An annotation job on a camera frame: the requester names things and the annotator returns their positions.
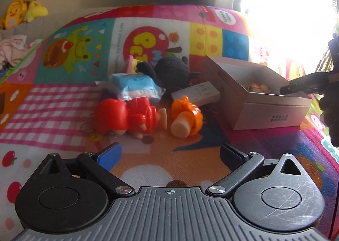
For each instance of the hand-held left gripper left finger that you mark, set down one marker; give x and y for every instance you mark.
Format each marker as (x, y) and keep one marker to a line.
(110, 152)

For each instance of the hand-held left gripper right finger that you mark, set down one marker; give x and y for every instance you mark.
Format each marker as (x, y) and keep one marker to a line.
(230, 155)

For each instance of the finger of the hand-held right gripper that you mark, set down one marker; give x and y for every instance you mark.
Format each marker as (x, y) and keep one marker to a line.
(304, 86)

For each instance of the red doll toy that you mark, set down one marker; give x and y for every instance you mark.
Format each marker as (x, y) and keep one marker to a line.
(116, 116)

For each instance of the pink cardboard box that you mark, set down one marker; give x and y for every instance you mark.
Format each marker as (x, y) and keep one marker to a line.
(264, 114)

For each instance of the small white box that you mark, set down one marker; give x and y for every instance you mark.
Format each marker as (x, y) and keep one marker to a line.
(196, 94)

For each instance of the blue tissue packet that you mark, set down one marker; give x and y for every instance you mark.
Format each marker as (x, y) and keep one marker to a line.
(135, 83)

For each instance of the black plush toy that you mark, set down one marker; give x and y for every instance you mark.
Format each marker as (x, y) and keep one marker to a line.
(172, 71)

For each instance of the person's right hand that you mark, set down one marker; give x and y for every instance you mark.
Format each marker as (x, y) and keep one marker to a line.
(331, 116)

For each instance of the colourful printed play mat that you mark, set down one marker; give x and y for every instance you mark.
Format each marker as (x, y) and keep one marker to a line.
(66, 103)

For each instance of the pink white clothes pile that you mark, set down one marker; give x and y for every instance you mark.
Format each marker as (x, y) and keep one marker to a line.
(13, 48)

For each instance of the pale yellow plush toy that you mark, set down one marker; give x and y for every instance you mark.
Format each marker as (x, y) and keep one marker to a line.
(35, 11)

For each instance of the orange yellow plush duck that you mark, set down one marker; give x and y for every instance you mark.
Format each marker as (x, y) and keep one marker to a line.
(13, 12)

